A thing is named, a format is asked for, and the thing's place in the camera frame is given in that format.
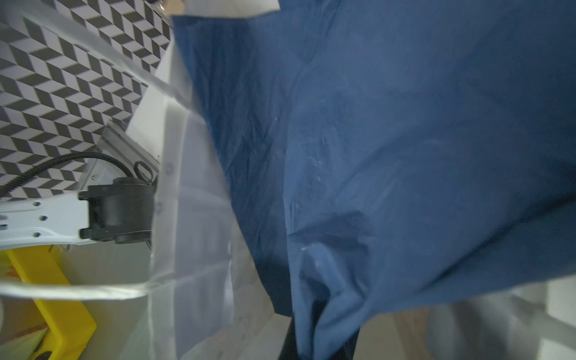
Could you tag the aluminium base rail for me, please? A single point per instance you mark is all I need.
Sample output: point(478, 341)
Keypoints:
point(115, 143)

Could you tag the yellow plastic object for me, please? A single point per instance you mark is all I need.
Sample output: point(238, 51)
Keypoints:
point(34, 274)

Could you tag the single blue napkin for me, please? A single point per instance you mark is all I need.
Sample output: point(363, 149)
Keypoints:
point(386, 155)

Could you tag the white paper takeout bag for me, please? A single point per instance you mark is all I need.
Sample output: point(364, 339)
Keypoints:
point(205, 300)

